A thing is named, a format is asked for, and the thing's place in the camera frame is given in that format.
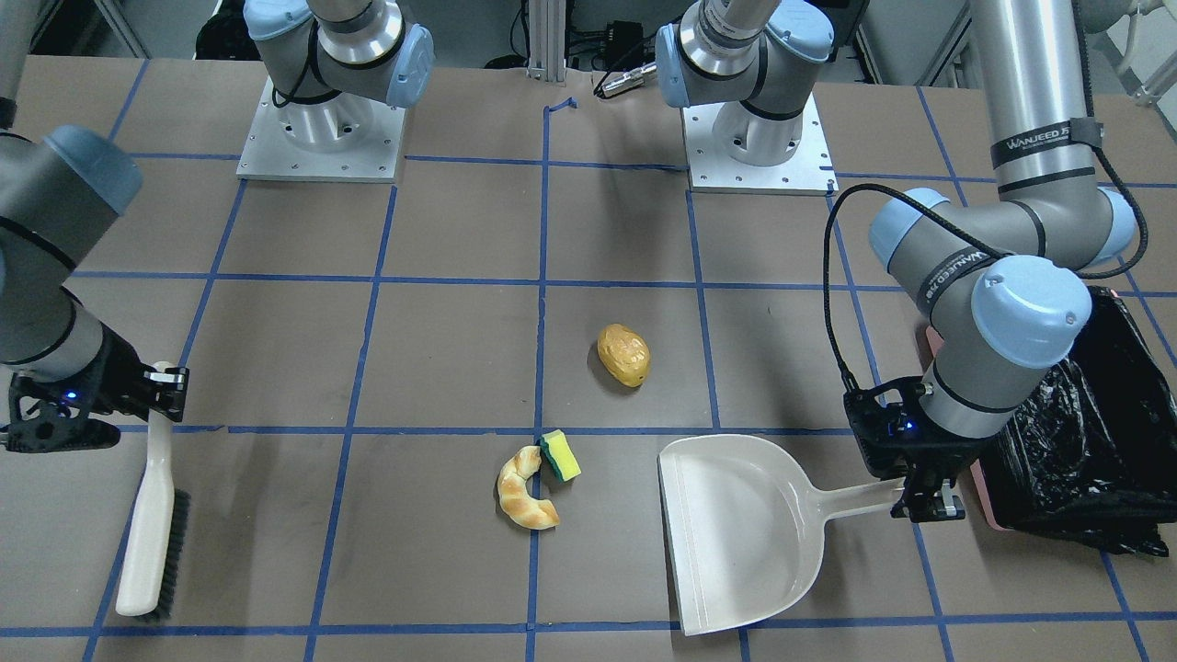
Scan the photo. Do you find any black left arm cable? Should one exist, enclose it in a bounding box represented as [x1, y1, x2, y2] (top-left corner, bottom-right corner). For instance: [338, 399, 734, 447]
[823, 184, 1003, 396]

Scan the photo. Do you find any beige hand brush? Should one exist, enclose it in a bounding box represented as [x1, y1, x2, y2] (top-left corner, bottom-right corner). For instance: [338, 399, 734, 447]
[115, 410, 189, 623]

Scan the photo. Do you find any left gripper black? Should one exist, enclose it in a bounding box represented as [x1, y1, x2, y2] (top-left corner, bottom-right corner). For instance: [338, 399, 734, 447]
[844, 377, 985, 523]

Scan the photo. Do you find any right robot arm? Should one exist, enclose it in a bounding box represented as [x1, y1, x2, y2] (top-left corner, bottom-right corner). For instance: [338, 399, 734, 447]
[1, 1, 435, 454]

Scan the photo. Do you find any aluminium frame post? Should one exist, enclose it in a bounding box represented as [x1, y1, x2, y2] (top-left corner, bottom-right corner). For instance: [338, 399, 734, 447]
[525, 0, 568, 86]

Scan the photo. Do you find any bin with black bag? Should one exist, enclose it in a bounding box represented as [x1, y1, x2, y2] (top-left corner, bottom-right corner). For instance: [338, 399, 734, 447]
[975, 287, 1176, 557]

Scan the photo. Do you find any beige plastic dustpan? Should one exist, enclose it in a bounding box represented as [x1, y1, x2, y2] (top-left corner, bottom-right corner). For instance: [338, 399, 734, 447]
[658, 433, 904, 636]

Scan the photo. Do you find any toy croissant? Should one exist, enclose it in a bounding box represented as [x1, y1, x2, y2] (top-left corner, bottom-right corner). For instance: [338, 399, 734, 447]
[497, 445, 561, 531]

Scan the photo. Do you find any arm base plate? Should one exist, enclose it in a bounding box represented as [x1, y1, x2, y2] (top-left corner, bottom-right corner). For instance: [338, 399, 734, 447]
[237, 80, 406, 184]
[681, 95, 840, 196]

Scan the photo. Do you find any yellow green sponge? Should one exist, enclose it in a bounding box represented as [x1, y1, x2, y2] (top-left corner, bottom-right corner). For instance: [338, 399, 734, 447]
[541, 430, 583, 482]

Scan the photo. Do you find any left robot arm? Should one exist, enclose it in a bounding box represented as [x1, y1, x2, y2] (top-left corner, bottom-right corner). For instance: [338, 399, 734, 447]
[654, 1, 1145, 522]

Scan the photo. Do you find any toy potato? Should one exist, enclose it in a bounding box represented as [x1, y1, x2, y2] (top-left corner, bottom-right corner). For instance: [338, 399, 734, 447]
[597, 324, 651, 388]

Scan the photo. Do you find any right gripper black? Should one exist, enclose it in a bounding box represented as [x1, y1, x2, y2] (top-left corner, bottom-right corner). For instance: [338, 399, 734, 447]
[4, 322, 189, 454]

